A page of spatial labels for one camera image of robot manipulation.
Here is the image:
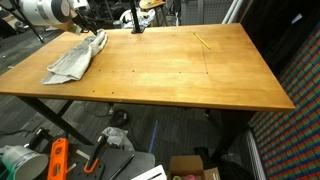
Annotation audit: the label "round wooden side table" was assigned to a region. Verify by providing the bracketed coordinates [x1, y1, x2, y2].
[139, 0, 168, 26]

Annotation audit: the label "black metal table leg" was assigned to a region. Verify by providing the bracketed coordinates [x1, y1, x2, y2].
[209, 109, 256, 161]
[16, 96, 94, 146]

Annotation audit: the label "black marker pen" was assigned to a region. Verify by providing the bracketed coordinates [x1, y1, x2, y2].
[108, 153, 136, 180]

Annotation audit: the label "white crumpled cloth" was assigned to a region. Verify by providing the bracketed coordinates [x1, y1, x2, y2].
[119, 8, 157, 30]

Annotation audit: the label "blue tape strip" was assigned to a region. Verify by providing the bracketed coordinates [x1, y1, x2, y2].
[148, 119, 159, 154]

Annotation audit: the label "multicoloured patterned backdrop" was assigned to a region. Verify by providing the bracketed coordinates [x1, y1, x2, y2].
[248, 26, 320, 180]

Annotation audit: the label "pink cloth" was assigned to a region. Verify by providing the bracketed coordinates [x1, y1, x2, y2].
[182, 173, 203, 180]

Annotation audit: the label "small open cardboard box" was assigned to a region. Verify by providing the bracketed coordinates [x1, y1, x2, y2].
[168, 154, 222, 180]

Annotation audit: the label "yellow pencil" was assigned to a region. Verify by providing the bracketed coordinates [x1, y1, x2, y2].
[193, 32, 212, 50]

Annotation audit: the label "black camera pole stand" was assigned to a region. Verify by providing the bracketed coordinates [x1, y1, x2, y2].
[129, 0, 147, 34]

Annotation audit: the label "black coiled floor cable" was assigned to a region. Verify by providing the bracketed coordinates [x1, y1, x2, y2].
[83, 101, 129, 128]

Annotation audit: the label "tan wrist camera box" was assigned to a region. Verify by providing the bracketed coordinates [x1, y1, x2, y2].
[54, 19, 82, 35]

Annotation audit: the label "black perforated board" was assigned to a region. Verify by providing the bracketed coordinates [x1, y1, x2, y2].
[66, 143, 156, 180]

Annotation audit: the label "black clamp handle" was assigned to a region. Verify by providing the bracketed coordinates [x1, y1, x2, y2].
[26, 128, 51, 151]

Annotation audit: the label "white plastic bag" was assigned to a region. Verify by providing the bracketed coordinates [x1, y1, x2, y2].
[101, 126, 136, 152]

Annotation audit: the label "white leaning poles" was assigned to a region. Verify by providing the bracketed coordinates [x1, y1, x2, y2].
[222, 0, 245, 24]

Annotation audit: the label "orange black clamp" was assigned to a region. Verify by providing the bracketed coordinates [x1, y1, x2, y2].
[83, 133, 109, 175]

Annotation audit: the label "white terry towel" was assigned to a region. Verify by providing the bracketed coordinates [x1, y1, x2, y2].
[41, 29, 109, 85]

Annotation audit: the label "white aluminium rail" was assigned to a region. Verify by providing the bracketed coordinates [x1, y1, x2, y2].
[244, 128, 268, 180]

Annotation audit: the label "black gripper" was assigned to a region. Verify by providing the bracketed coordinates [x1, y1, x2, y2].
[72, 9, 100, 36]

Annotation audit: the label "white bucket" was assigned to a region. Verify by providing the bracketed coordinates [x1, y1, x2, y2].
[1, 144, 49, 180]

